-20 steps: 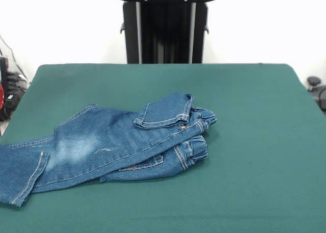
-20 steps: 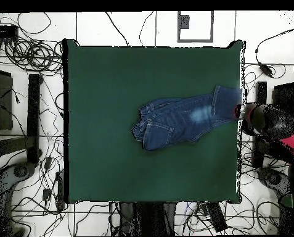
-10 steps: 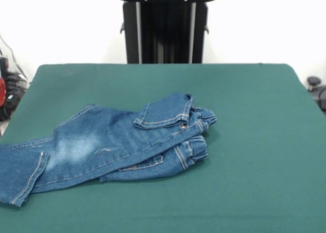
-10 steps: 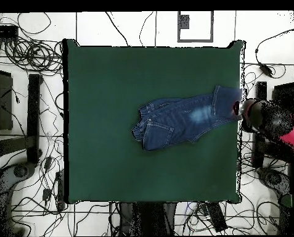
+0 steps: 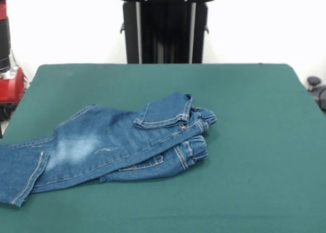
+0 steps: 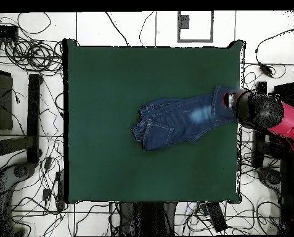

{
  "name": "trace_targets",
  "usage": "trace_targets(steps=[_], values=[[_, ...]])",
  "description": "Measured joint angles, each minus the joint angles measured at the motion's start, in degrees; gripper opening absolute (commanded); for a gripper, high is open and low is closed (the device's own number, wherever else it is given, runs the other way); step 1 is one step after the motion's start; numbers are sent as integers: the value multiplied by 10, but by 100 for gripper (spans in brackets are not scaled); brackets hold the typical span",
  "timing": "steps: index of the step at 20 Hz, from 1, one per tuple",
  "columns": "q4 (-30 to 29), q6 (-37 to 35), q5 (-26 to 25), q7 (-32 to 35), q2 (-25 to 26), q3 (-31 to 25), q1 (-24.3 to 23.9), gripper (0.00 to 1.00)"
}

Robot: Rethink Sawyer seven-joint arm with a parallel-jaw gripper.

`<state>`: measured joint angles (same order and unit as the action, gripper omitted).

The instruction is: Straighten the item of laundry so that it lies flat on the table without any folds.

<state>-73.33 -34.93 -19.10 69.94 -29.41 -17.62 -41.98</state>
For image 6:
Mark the black stand leg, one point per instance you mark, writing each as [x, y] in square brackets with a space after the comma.
[258, 148]
[33, 118]

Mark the slim black power strip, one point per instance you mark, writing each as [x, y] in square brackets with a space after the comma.
[60, 190]

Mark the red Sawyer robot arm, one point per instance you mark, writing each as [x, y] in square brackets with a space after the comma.
[267, 111]

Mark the black flat box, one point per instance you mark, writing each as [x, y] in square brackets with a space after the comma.
[3, 31]

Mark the grey chair base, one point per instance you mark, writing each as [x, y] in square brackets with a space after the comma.
[3, 180]
[270, 177]

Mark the black square case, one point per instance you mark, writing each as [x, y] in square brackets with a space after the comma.
[3, 103]
[284, 90]

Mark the black power adapter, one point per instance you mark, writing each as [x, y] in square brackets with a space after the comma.
[266, 69]

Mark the dark green table cloth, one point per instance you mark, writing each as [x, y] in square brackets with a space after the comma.
[107, 74]

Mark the blue denim jeans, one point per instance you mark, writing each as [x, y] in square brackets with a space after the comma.
[166, 123]

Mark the small black plug adapter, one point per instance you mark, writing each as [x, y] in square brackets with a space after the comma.
[46, 194]

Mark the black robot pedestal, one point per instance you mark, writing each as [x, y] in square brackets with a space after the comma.
[149, 219]

